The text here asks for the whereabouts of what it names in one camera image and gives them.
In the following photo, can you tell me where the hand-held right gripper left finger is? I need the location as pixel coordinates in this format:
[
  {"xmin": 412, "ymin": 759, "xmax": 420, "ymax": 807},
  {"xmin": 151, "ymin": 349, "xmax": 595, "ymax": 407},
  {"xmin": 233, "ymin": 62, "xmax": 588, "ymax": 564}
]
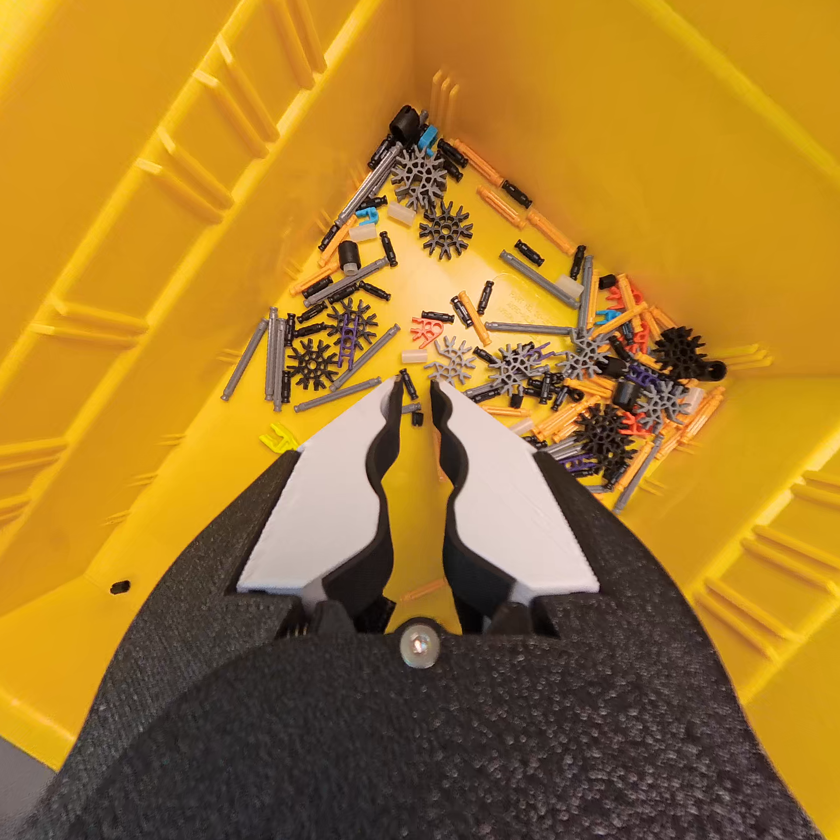
[{"xmin": 236, "ymin": 376, "xmax": 404, "ymax": 634}]

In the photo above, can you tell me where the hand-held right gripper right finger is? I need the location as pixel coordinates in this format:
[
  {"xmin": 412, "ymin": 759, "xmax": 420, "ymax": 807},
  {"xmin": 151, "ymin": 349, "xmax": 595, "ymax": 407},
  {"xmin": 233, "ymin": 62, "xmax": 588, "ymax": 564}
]
[{"xmin": 429, "ymin": 379, "xmax": 600, "ymax": 634}]

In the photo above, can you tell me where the yellow plastic bin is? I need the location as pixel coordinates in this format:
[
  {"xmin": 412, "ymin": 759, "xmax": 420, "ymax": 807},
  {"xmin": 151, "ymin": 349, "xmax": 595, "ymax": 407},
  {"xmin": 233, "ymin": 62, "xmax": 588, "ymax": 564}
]
[{"xmin": 0, "ymin": 0, "xmax": 840, "ymax": 840}]

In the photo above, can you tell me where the pile of black orange pieces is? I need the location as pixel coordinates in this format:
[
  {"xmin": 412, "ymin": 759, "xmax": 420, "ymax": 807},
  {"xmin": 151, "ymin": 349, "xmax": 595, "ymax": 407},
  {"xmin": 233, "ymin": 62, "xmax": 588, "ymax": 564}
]
[{"xmin": 221, "ymin": 105, "xmax": 728, "ymax": 605}]

